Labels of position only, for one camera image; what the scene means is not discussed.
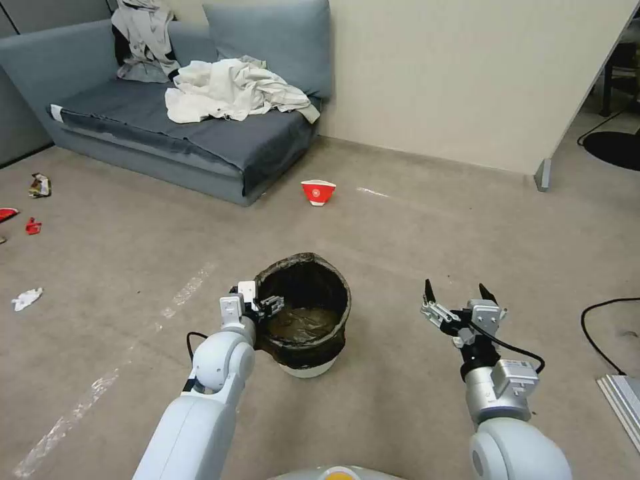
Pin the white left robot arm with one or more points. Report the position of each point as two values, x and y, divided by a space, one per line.
200 430

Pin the red and white paper cup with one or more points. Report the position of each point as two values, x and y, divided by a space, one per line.
318 193

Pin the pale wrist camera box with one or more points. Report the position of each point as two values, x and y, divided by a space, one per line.
247 290
484 315

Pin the flat red wrapper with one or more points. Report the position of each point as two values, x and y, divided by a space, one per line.
7 214

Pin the white robot front shell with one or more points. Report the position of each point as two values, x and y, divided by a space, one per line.
332 473

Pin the grey and black jacket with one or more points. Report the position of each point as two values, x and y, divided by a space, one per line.
145 35

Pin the blue-grey sofa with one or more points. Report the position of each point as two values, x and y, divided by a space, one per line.
150 125

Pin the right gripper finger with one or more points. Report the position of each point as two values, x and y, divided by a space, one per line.
491 296
440 312

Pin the crumpled white tissue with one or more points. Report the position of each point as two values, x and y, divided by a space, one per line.
26 299

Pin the white trash can black bag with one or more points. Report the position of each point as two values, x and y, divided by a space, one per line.
305 320

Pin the blue-grey sofa cushion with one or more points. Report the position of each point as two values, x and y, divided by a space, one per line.
270 40

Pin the small crumpled red wrapper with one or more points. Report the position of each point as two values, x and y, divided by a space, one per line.
34 226

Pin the black furniture leg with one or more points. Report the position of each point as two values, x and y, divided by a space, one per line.
606 90

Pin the stacked white boards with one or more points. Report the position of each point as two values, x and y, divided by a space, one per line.
622 405

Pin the black round floor base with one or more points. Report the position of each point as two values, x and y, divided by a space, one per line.
615 150

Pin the crumpled white cloth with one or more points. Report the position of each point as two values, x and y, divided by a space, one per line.
235 90

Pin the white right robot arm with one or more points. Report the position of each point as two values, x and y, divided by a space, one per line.
505 430

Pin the crumpled brown snack wrapper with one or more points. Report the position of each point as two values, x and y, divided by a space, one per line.
40 185

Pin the grey partition foot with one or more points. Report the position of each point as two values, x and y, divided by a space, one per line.
543 175

